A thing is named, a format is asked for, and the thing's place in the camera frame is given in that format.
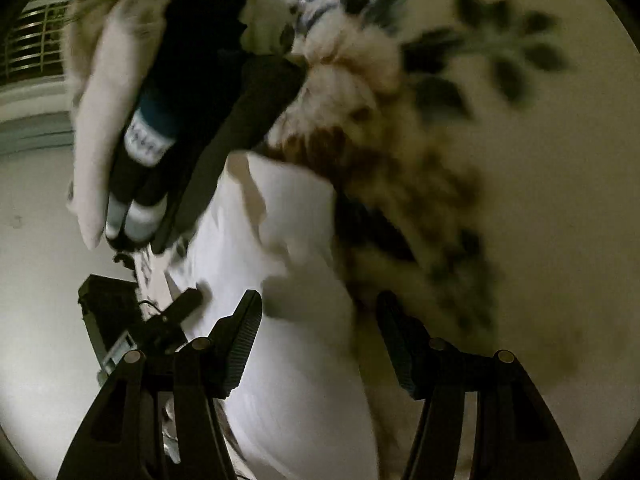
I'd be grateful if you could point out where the cream cloth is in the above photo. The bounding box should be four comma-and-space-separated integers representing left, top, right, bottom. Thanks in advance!
64, 0, 173, 252

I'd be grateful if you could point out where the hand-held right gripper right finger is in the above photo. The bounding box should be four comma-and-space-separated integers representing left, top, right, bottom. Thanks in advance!
375, 290, 583, 480

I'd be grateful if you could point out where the black cloth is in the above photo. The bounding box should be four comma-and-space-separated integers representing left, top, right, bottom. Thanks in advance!
165, 0, 249, 91

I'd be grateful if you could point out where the brown spotted fluffy cloth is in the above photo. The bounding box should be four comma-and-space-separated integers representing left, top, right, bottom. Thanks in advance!
262, 22, 506, 361

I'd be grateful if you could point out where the floral leaf bed sheet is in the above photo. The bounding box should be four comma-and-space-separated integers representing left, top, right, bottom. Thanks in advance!
135, 0, 632, 480

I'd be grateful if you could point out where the white garment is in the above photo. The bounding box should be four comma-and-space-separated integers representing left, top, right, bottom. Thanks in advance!
164, 152, 382, 480

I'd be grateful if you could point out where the dark grey garment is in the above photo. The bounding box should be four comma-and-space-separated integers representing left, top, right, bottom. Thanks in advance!
150, 52, 307, 256

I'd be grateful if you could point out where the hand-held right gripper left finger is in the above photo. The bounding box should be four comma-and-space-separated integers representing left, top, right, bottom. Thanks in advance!
56, 289, 264, 480

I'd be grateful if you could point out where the black teal striped sock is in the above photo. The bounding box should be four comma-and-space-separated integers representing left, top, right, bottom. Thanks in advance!
104, 85, 166, 242
122, 75, 183, 248

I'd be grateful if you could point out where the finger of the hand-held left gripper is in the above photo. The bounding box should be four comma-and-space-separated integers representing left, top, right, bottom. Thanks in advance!
159, 287, 204, 325

